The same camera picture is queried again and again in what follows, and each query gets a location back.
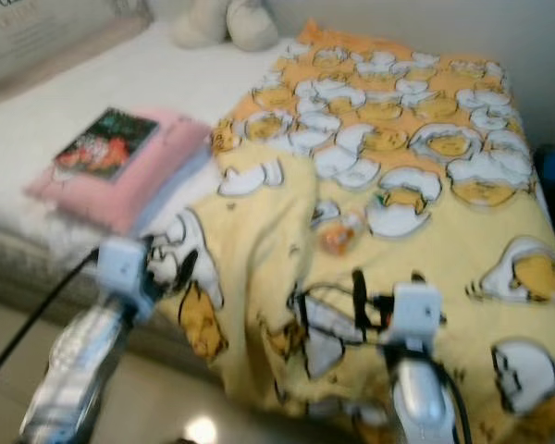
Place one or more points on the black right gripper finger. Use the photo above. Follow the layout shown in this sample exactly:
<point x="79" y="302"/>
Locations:
<point x="359" y="298"/>
<point x="415" y="278"/>

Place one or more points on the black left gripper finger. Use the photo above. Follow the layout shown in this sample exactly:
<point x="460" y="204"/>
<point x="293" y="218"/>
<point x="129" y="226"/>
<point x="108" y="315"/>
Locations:
<point x="153" y="240"/>
<point x="188" y="265"/>

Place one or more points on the pink pillow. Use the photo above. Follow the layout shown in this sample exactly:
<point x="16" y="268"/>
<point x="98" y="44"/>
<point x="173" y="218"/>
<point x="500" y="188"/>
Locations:
<point x="129" y="199"/>

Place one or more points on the yellow cartoon print blanket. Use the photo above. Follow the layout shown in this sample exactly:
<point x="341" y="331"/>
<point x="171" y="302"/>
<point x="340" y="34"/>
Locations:
<point x="407" y="139"/>

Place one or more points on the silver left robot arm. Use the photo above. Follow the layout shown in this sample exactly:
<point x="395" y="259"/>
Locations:
<point x="79" y="361"/>

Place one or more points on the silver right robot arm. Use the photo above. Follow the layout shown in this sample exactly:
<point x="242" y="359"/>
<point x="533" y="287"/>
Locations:
<point x="421" y="398"/>

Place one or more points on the white mattress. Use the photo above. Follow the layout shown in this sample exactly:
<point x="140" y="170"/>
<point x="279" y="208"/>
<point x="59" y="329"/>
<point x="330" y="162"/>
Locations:
<point x="129" y="74"/>

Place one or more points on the lettered headboard panel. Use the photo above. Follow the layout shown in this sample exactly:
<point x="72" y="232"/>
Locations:
<point x="37" y="46"/>

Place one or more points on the cream plush toy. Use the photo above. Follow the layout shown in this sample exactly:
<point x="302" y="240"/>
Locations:
<point x="245" y="26"/>

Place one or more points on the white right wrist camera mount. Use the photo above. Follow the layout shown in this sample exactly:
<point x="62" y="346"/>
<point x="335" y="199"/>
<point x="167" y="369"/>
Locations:
<point x="416" y="313"/>

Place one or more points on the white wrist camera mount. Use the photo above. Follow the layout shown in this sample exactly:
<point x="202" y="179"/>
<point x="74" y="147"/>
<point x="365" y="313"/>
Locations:
<point x="416" y="313"/>
<point x="123" y="268"/>

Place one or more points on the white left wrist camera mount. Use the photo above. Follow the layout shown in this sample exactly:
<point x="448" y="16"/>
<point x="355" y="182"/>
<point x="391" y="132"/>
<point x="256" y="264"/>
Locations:
<point x="123" y="268"/>

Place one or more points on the grey bed frame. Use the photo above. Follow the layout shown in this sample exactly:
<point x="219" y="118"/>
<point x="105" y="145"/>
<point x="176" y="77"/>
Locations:
<point x="28" y="268"/>

